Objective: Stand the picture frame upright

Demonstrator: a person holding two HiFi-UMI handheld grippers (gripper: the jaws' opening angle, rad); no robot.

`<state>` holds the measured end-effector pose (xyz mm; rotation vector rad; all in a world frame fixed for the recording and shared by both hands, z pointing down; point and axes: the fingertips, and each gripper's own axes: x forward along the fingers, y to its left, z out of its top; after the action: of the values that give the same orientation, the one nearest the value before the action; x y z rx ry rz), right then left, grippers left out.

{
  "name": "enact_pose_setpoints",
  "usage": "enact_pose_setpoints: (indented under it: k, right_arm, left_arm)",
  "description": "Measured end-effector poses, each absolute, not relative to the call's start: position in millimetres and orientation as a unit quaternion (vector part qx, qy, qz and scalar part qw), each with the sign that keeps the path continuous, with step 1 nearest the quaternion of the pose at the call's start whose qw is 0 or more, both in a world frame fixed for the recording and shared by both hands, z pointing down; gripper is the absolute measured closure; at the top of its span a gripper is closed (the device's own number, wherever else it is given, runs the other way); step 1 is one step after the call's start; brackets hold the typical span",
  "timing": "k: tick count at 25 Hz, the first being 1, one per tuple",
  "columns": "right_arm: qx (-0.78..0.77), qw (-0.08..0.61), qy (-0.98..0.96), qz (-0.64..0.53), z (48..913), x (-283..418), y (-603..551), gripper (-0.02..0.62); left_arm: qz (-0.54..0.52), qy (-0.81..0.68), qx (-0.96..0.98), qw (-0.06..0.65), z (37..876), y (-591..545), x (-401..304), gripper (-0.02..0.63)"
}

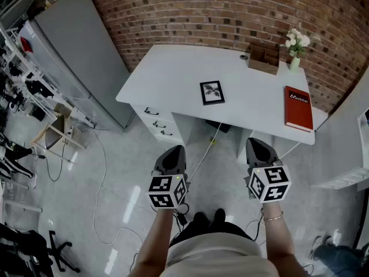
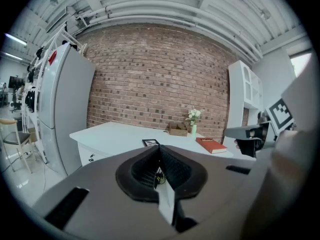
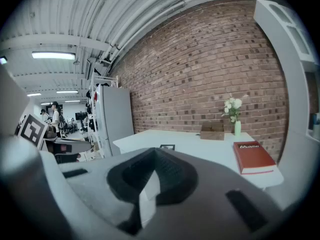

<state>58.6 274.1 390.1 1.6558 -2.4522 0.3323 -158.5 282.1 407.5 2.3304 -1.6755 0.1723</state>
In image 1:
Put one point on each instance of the white metal shelf rack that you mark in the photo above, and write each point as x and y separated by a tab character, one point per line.
31	74

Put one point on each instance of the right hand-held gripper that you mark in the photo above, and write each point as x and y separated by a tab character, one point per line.
271	183

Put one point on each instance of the person's right forearm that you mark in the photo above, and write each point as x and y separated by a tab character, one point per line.
278	241

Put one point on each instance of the pale green vase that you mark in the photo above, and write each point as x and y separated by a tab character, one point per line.
295	64

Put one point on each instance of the person's black trousers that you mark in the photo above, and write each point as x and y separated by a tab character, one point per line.
213	226

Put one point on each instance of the white flower bouquet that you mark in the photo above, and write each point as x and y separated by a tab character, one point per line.
297	42

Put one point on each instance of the black office chair base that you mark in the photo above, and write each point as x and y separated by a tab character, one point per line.
59	250

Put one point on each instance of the red hardcover book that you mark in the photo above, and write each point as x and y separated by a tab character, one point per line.
298	111

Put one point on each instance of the white desk with drawers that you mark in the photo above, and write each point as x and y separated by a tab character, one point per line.
173	79

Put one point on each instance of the person's beige shirt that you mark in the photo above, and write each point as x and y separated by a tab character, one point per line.
219	258

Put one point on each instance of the white side cabinet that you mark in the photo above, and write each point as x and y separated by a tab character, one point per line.
343	143

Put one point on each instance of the brown wooden desk organizer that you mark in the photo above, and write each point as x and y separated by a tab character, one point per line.
263	63

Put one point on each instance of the black framed picture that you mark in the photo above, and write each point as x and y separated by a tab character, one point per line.
212	93

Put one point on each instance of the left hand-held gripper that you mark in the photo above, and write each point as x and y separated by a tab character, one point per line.
165	190

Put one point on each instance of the red tag on cabinet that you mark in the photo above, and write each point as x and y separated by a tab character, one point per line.
26	44

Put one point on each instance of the person's left forearm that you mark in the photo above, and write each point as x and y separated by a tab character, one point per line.
157	238

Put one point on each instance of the grey metal cabinet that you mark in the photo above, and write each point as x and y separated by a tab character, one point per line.
75	53

